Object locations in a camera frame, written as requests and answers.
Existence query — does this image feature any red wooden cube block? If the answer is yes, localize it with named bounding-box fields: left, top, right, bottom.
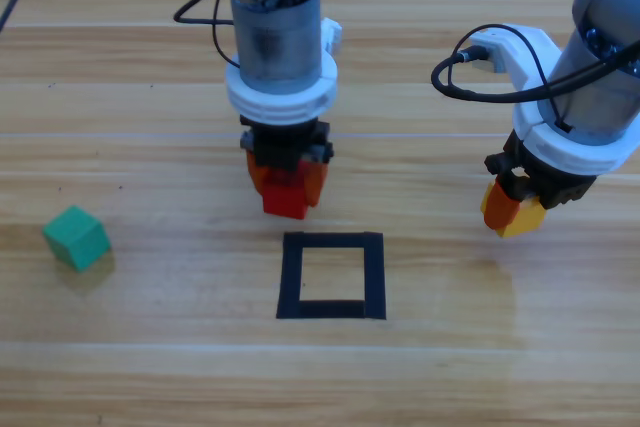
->
left=262, top=169, right=309, bottom=222

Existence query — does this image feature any green wooden cube block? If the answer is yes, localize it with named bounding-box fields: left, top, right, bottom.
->
left=41, top=204, right=113, bottom=274

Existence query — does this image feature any arm thin black wire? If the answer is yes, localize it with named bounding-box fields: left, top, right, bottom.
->
left=452, top=22, right=576, bottom=134
left=210, top=0, right=244, bottom=70

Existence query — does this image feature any black tape square outline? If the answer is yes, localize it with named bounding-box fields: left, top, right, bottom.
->
left=275, top=230, right=388, bottom=322

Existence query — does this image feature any yellow wooden cube block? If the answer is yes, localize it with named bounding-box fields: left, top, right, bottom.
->
left=479, top=184, right=549, bottom=240

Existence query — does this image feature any wrist camera black cable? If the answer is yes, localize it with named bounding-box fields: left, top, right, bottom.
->
left=173, top=0, right=236, bottom=27
left=430, top=44, right=640, bottom=104

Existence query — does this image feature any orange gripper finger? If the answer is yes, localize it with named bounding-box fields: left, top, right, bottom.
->
left=482, top=179, right=524, bottom=233
left=245, top=150, right=274, bottom=198
left=299, top=159, right=330, bottom=208

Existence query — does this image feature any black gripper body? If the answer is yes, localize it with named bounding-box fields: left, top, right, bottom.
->
left=483, top=132, right=600, bottom=211
left=238, top=114, right=335, bottom=171

